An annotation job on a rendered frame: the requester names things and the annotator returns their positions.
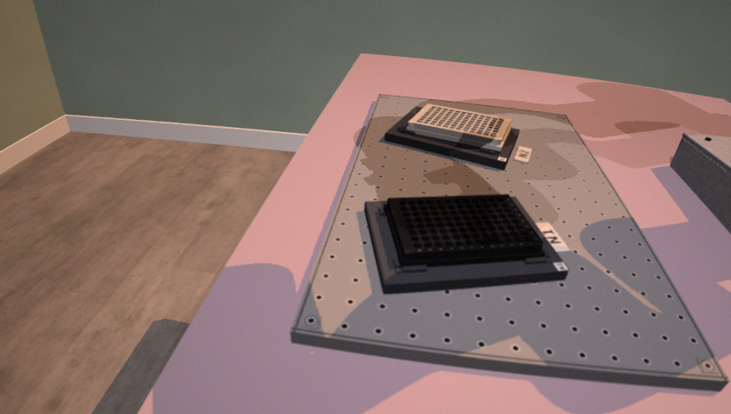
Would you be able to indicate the beige label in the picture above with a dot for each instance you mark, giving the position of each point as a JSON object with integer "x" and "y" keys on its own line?
{"x": 523, "y": 154}
{"x": 553, "y": 237}

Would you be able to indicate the white well plate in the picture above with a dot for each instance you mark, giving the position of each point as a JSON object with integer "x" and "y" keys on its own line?
{"x": 461, "y": 126}

